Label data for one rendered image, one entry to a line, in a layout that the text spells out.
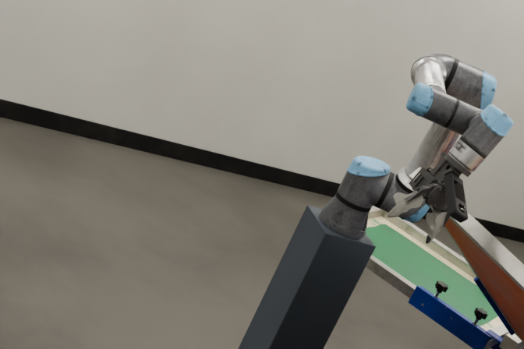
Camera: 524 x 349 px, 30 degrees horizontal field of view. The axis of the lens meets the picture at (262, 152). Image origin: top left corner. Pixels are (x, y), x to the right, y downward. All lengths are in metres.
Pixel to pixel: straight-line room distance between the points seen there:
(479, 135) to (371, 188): 0.71
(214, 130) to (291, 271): 3.48
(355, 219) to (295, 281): 0.27
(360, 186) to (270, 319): 0.53
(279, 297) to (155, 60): 3.27
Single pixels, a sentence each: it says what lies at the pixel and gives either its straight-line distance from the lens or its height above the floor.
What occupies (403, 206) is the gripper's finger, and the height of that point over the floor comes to 1.55.
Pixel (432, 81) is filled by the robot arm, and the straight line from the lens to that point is 2.47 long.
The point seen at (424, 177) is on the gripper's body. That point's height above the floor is 1.62.
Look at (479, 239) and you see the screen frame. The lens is 2.39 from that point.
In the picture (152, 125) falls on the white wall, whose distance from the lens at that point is 6.31.
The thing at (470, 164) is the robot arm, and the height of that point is 1.70.
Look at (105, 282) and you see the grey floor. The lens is 4.69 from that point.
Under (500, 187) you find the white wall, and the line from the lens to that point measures 7.85.
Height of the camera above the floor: 2.21
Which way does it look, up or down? 18 degrees down
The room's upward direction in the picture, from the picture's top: 25 degrees clockwise
